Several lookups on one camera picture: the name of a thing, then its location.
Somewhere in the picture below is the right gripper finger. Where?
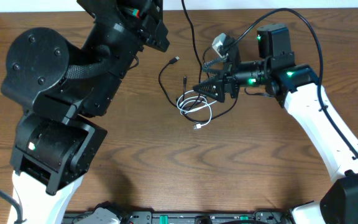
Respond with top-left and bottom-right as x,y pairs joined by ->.
193,76 -> 225,103
202,55 -> 227,75

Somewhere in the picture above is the white usb cable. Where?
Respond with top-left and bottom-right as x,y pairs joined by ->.
176,89 -> 219,130

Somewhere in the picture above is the black usb cable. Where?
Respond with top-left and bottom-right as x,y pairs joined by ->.
158,0 -> 241,124

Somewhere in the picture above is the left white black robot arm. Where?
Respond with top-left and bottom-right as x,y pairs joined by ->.
1,0 -> 169,223

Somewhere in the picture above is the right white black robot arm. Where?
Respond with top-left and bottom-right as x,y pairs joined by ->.
194,24 -> 358,223

